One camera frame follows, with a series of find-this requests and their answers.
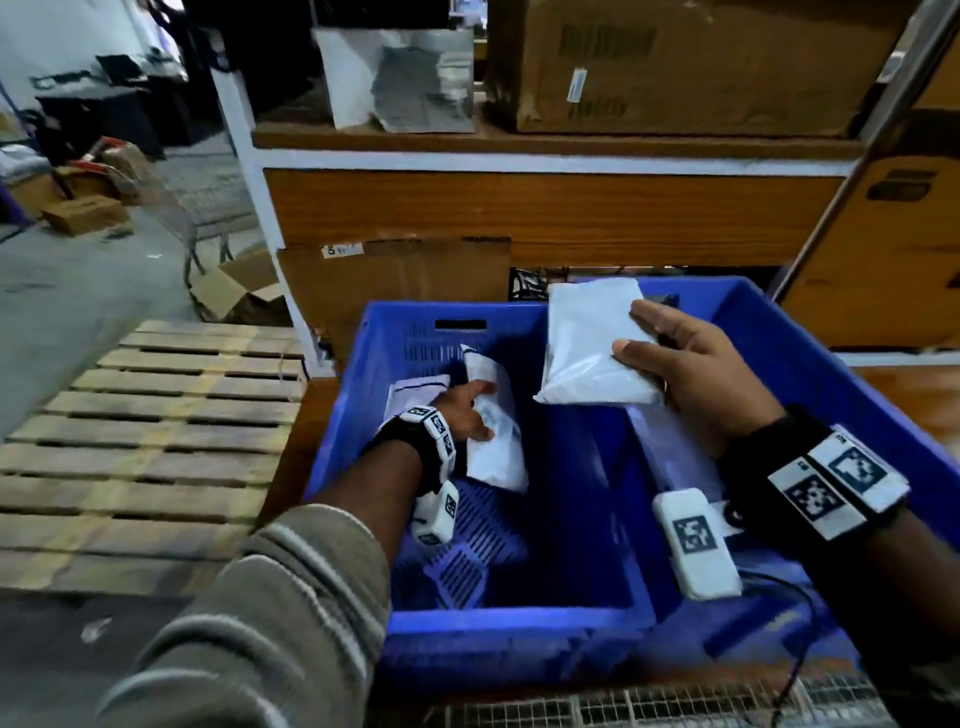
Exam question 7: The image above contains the person's left hand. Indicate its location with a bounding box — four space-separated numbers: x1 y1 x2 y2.
431 378 498 444

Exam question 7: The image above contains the person's right hand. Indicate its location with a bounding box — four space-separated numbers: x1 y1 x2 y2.
611 299 787 459

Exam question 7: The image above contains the white packet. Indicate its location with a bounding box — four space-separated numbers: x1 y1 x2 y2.
533 277 665 406
458 344 530 495
382 373 451 425

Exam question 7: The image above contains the perforated blue plastic crate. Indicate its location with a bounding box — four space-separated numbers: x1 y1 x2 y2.
303 299 661 691

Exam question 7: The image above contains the person's left forearm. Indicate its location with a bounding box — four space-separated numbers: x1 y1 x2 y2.
93 438 425 728

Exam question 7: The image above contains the person's right forearm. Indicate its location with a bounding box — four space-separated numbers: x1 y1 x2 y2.
806 502 960 728

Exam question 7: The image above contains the left wrist marker band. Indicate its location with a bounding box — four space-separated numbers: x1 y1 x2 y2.
363 404 459 496

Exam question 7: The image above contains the wrist marker band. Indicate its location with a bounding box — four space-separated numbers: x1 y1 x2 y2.
718 404 911 553
363 404 459 496

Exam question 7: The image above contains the flat cardboard sheet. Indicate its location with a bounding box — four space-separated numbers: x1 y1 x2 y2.
275 237 514 361

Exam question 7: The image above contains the right wrist marker band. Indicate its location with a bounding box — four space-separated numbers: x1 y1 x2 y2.
718 404 911 553

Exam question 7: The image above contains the open cardboard box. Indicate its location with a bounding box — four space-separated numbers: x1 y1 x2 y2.
188 247 290 325

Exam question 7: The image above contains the wooden pallet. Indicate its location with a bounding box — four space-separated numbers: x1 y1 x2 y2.
0 318 307 601

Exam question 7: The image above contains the large brown cardboard box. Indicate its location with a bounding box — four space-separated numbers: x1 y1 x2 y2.
483 0 924 138

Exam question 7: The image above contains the stack of grey paper trays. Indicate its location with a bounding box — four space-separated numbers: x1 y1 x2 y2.
371 44 475 135

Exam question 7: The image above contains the metal shopping cart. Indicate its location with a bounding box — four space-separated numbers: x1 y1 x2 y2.
104 161 260 290

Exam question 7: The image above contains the white open box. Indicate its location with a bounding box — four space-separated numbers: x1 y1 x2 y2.
313 28 478 135

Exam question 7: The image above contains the small closed cardboard box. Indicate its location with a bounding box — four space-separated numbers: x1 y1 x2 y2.
41 194 130 238

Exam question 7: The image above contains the black desk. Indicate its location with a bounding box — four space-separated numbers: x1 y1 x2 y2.
33 82 163 159

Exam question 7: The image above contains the black laptop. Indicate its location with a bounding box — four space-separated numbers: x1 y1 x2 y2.
95 52 148 85

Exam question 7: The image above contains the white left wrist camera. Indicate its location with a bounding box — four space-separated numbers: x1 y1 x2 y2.
410 479 460 547

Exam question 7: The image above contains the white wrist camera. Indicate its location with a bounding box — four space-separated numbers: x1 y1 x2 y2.
652 487 744 603
410 479 460 547

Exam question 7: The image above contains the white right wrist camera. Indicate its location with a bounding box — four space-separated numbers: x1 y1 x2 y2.
652 487 744 603

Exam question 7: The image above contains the white wire mesh shelf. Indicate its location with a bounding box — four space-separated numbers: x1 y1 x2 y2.
423 674 898 728

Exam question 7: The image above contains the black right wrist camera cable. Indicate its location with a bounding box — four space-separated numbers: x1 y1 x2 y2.
738 568 823 728

